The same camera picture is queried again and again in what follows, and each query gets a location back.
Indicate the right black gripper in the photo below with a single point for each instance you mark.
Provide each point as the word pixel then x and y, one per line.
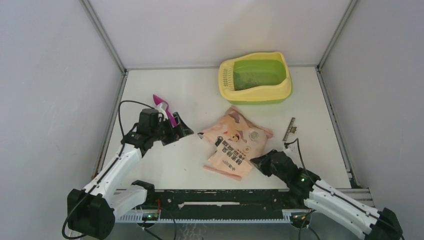
pixel 261 163

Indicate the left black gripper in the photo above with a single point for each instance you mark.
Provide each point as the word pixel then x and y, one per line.
pixel 177 132

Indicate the magenta plastic scoop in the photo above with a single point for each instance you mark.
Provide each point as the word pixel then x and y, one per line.
pixel 157 100

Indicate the black sealing clip strip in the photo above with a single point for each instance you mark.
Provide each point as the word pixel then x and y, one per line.
pixel 291 129

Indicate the pink cat litter bag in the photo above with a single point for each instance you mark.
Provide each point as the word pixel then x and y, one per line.
pixel 237 141

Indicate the yellow green litter box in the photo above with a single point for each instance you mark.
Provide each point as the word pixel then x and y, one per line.
pixel 259 95

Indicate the green cat litter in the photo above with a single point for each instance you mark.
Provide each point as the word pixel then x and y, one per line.
pixel 248 79

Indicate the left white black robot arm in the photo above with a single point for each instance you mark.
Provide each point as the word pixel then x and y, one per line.
pixel 93 210

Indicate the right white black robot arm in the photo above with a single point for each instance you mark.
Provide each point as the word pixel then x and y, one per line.
pixel 366 222

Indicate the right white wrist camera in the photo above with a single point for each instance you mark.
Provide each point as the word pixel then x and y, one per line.
pixel 290 148

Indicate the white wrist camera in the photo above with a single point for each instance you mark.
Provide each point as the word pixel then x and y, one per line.
pixel 290 148
pixel 163 108

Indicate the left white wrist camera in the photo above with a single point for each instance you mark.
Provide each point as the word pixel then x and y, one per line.
pixel 163 108

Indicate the white slotted cable duct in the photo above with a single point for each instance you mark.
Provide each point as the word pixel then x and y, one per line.
pixel 144 217

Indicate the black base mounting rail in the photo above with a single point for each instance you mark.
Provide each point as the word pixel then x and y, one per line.
pixel 224 202

